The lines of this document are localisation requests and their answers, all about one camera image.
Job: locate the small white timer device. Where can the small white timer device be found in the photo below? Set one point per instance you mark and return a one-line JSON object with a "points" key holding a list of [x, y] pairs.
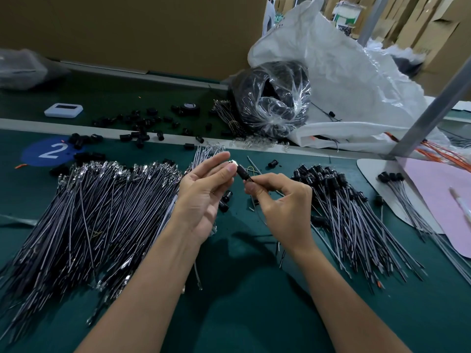
{"points": [[63, 110]]}

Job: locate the clear bag with black contents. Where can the clear bag with black contents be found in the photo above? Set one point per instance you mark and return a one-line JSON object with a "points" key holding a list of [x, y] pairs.
{"points": [[271, 99]]}

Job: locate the crumpled clear plastic bag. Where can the crumpled clear plastic bag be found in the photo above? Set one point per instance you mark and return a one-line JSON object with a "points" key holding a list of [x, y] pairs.
{"points": [[23, 68]]}

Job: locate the large white plastic sack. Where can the large white plastic sack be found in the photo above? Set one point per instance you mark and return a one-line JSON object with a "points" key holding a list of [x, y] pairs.
{"points": [[353, 77]]}

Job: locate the stack of cardboard boxes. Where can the stack of cardboard boxes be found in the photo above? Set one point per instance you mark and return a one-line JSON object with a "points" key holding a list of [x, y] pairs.
{"points": [[443, 31]]}

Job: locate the person's right hand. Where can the person's right hand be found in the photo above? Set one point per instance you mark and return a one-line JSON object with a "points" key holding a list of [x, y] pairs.
{"points": [[287, 213]]}

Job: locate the grey metal frame post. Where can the grey metal frame post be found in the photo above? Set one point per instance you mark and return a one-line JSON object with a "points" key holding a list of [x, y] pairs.
{"points": [[433, 108], [375, 18]]}

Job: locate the brown cardboard panel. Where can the brown cardboard panel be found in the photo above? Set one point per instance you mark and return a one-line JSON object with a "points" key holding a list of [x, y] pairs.
{"points": [[147, 29]]}

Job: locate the clear plastic strip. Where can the clear plastic strip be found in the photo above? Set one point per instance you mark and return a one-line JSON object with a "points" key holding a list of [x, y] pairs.
{"points": [[15, 219]]}

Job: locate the person's left hand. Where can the person's left hand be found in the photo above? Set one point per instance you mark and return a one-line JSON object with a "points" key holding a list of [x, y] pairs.
{"points": [[197, 198]]}

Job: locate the blue round number sticker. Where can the blue round number sticker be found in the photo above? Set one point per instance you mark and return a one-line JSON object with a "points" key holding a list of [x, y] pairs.
{"points": [[48, 152]]}

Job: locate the person's right forearm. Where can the person's right forearm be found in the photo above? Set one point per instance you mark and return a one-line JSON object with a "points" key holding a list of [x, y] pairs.
{"points": [[346, 305]]}

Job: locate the pink paper sheet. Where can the pink paper sheet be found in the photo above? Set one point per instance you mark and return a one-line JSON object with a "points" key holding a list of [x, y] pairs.
{"points": [[438, 202]]}

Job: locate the person's left forearm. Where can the person's left forearm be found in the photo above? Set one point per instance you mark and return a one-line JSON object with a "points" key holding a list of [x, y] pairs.
{"points": [[143, 305]]}

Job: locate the white pen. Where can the white pen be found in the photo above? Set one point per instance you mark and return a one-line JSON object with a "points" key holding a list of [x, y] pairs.
{"points": [[461, 206]]}

